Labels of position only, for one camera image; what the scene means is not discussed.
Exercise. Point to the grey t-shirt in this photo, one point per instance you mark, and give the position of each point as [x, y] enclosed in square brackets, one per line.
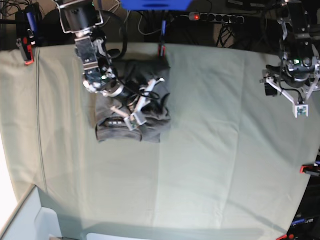
[110, 125]

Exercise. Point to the black power strip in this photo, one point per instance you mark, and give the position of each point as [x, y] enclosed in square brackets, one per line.
[216, 18]

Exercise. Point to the red black clamp right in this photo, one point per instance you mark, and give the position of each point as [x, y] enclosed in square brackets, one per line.
[311, 169]

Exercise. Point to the red black clamp middle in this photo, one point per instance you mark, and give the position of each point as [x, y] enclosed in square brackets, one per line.
[162, 42]

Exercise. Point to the gripper image right arm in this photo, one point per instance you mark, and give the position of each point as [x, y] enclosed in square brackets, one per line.
[294, 79]

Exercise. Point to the red clamp bottom right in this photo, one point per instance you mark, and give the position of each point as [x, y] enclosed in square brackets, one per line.
[288, 236]

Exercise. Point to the light green table cloth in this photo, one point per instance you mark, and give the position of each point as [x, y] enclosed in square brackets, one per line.
[228, 168]

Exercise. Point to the red black clamp left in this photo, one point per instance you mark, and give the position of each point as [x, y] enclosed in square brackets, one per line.
[26, 32]

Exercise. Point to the gripper image left arm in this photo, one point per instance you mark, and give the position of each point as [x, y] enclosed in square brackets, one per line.
[122, 96]

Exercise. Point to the red black clamp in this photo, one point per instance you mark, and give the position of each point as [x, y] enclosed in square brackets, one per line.
[311, 169]
[26, 32]
[162, 42]

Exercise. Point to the blue box top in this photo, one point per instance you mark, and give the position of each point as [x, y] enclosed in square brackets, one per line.
[155, 5]

